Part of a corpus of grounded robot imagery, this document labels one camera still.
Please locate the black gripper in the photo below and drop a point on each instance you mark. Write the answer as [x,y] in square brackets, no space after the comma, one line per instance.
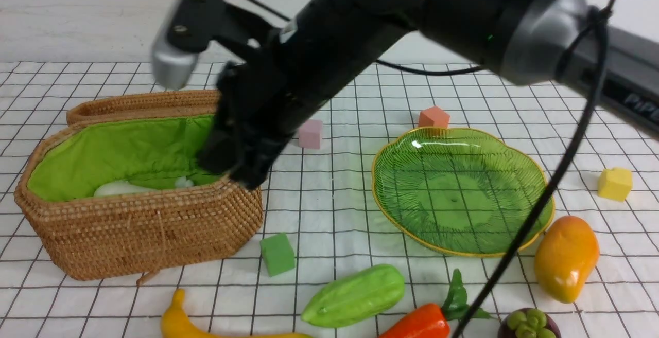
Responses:
[257,114]

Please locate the white toy radish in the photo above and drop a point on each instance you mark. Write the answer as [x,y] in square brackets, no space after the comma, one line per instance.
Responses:
[124,187]

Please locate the green toy cucumber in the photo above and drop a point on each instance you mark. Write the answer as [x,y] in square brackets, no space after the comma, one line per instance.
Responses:
[352,299]

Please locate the yellow toy banana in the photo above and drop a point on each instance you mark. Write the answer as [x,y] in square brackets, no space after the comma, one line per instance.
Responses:
[176,323]

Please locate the orange toy carrot with leaves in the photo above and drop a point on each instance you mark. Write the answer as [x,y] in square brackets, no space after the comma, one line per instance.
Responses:
[431,320]

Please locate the orange yellow toy mango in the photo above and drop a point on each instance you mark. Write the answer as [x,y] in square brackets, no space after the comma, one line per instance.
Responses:
[565,258]

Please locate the purple toy mangosteen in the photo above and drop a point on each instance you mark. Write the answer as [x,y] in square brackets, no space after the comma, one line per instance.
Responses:
[528,322]

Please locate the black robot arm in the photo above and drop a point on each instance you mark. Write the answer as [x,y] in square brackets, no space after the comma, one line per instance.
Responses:
[330,41]

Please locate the pink foam cube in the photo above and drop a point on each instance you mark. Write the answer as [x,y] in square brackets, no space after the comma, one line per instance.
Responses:
[310,134]

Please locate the woven wicker basket green lining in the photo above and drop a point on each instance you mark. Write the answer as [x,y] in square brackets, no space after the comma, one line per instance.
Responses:
[100,237]

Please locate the green foam cube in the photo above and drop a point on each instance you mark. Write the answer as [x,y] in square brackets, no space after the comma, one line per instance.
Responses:
[278,255]

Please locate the orange foam cube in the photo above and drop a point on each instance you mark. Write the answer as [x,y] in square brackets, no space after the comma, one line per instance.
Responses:
[434,117]

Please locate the green glass leaf plate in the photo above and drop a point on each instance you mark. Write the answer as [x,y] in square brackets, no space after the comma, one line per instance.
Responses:
[460,192]

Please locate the yellow foam cube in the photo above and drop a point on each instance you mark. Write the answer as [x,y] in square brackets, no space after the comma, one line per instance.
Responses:
[615,184]

